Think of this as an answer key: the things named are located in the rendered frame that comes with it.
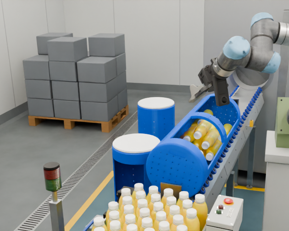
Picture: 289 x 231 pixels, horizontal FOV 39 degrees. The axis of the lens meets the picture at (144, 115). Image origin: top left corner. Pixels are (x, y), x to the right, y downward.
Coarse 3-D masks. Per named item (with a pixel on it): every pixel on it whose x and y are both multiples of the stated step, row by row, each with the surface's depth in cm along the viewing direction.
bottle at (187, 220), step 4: (196, 216) 159; (184, 220) 160; (188, 220) 158; (192, 220) 158; (196, 220) 158; (188, 224) 158; (192, 224) 158; (196, 224) 158; (188, 228) 158; (192, 228) 158; (196, 228) 158
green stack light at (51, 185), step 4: (60, 176) 162; (44, 180) 161; (48, 180) 159; (52, 180) 159; (56, 180) 160; (60, 180) 162; (48, 184) 160; (52, 184) 160; (56, 184) 160; (60, 184) 162; (48, 188) 161; (52, 188) 160; (56, 188) 161; (60, 188) 162
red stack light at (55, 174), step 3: (57, 168) 160; (45, 171) 159; (48, 171) 158; (51, 171) 158; (54, 171) 159; (57, 171) 160; (60, 171) 162; (45, 174) 159; (48, 174) 159; (51, 174) 159; (54, 174) 159; (57, 174) 160; (60, 174) 162; (45, 177) 160; (48, 177) 159; (51, 177) 159; (54, 177) 159; (57, 177) 160
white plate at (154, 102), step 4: (140, 100) 318; (144, 100) 318; (148, 100) 317; (152, 100) 317; (156, 100) 317; (160, 100) 317; (164, 100) 316; (168, 100) 316; (172, 100) 316; (140, 104) 308; (144, 104) 308; (148, 104) 307; (152, 104) 307; (156, 104) 307; (160, 104) 307; (164, 104) 306; (168, 104) 306; (172, 104) 307; (148, 108) 301; (152, 108) 300; (156, 108) 300; (160, 108) 300; (164, 108) 302
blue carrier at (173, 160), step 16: (208, 96) 257; (192, 112) 229; (224, 112) 262; (176, 128) 206; (224, 128) 222; (160, 144) 188; (176, 144) 184; (192, 144) 187; (224, 144) 219; (160, 160) 190; (176, 160) 186; (192, 160) 183; (208, 160) 228; (160, 176) 192; (176, 176) 189; (192, 176) 186; (192, 192) 188
